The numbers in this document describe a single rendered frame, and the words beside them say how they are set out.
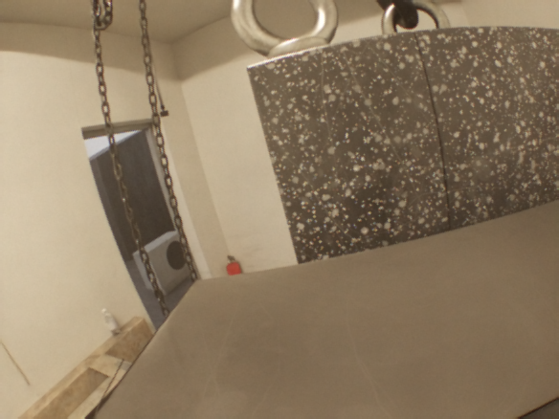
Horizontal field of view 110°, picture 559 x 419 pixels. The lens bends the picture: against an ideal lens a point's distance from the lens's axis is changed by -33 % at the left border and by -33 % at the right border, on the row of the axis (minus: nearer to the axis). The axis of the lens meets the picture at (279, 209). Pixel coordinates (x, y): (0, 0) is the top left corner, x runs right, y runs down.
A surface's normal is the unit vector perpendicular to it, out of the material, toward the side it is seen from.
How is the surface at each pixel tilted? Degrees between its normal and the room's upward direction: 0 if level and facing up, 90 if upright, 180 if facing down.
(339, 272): 0
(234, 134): 90
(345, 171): 90
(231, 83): 90
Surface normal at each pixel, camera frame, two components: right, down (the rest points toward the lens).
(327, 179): -0.12, 0.27
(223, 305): -0.25, -0.94
